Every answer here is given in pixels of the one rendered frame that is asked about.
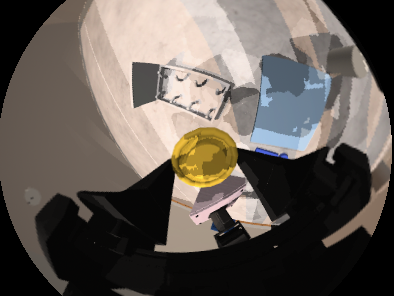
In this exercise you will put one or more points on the yellow plate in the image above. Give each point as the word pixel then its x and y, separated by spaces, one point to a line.
pixel 204 157

